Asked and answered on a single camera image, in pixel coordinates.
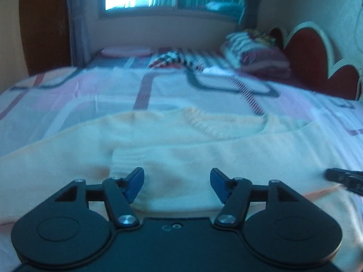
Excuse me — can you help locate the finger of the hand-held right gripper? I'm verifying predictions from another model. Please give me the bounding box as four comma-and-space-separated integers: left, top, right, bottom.
325, 168, 363, 197

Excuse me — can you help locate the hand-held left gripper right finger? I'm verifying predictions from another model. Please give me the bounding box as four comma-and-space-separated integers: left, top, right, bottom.
210, 168, 303, 230

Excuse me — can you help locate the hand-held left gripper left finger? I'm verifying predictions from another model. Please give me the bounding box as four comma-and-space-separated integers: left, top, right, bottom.
53, 167, 145, 230

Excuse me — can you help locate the cream knit sweater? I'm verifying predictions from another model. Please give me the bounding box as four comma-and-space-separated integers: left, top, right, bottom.
0, 106, 363, 227

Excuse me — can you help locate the patterned white pink bed sheet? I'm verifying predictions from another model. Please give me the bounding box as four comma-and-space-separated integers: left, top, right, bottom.
0, 45, 363, 272

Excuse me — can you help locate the striped maroon white pillow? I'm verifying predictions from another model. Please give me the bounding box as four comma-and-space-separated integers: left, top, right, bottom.
220, 32, 293, 79

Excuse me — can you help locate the red white scalloped headboard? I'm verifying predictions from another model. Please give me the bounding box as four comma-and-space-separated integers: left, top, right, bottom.
269, 21, 363, 101

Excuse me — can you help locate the black white striped cloth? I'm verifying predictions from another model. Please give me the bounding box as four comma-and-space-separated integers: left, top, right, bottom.
147, 49, 227, 72

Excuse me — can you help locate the pink round cushion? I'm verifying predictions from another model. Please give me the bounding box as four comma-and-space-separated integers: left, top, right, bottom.
101, 46, 155, 58

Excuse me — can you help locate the gold patterned cushion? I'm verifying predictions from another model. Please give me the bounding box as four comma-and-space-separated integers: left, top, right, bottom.
243, 28, 276, 45

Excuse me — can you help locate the grey curtain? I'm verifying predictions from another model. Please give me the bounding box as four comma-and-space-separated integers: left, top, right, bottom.
64, 0, 93, 69
238, 0, 270, 31

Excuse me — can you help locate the brown wooden wardrobe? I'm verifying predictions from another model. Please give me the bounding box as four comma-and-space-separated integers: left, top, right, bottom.
18, 0, 72, 76

